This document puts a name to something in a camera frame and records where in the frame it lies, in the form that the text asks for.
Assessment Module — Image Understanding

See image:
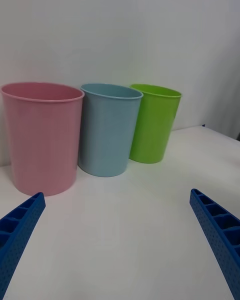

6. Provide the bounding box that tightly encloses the green plastic bin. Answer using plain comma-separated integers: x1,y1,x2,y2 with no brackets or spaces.
128,83,183,165

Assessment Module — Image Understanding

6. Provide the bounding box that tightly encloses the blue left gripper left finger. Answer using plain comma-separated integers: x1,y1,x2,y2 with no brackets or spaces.
0,191,47,300

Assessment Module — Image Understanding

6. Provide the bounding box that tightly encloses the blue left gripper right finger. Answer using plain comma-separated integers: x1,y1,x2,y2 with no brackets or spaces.
188,187,240,300

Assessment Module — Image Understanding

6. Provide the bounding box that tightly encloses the pale blue plastic bin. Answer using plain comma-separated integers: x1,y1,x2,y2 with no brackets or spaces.
77,82,144,178

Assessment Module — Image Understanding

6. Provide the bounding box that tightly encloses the pink plastic bin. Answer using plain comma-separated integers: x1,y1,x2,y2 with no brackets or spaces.
0,81,86,197

